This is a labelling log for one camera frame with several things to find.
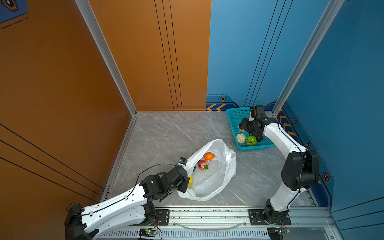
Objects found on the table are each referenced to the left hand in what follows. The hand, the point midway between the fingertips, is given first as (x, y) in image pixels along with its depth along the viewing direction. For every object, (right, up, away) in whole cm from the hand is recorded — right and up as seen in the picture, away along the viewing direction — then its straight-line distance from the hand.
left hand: (189, 177), depth 77 cm
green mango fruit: (+3, +1, +12) cm, 12 cm away
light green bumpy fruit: (+39, +17, +20) cm, 47 cm away
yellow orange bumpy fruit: (+30, +24, +8) cm, 39 cm away
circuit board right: (+43, -23, -7) cm, 50 cm away
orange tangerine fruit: (+11, +8, +13) cm, 19 cm away
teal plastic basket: (+33, +34, +36) cm, 59 cm away
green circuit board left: (-19, -24, -6) cm, 32 cm away
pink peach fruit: (+8, +3, +10) cm, 13 cm away
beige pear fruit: (+33, +19, +20) cm, 43 cm away
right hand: (+33, +27, +16) cm, 45 cm away
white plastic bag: (+10, -6, +7) cm, 14 cm away
